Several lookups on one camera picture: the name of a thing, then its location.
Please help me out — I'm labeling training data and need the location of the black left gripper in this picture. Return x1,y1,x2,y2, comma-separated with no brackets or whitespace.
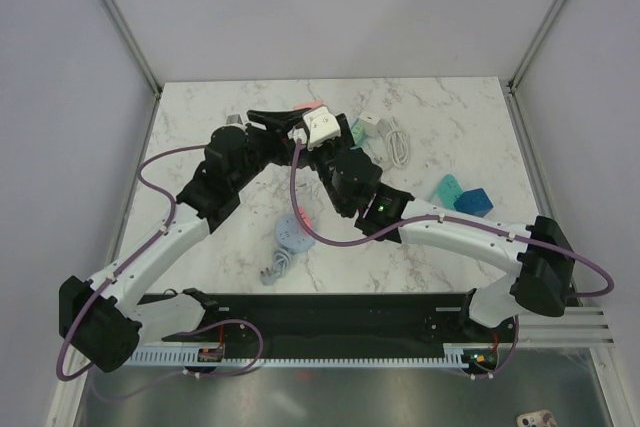
232,110,312,192

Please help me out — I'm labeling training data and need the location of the pink cube socket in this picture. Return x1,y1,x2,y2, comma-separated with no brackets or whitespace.
293,99,324,111

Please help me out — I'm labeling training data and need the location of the green cube plug adapter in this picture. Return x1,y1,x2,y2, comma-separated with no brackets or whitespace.
350,119,368,147

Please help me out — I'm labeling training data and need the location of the pink plug adapter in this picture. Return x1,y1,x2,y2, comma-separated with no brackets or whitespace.
298,207,312,230

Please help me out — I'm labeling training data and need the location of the blue cube socket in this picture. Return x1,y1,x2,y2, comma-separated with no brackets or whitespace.
454,188,494,217

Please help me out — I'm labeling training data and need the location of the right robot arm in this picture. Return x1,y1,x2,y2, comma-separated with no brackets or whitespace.
300,107,574,341

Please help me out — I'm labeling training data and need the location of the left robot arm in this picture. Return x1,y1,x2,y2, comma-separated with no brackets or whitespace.
56,101,326,381

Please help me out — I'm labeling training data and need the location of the white cube socket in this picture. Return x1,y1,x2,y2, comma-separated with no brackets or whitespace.
359,112,383,137

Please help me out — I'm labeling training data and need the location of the light blue round socket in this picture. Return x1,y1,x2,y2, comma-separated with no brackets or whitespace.
275,214,315,254

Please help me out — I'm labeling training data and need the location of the teal wedge-shaped socket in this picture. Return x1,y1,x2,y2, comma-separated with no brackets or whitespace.
429,174,464,210

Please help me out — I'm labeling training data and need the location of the white coiled power cable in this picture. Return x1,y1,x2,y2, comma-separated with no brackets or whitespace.
372,116,414,171

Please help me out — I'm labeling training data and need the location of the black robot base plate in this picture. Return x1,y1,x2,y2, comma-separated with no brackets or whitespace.
169,293,515,354

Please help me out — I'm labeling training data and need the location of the white slotted cable duct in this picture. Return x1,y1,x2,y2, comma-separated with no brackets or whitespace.
125,342,469,369

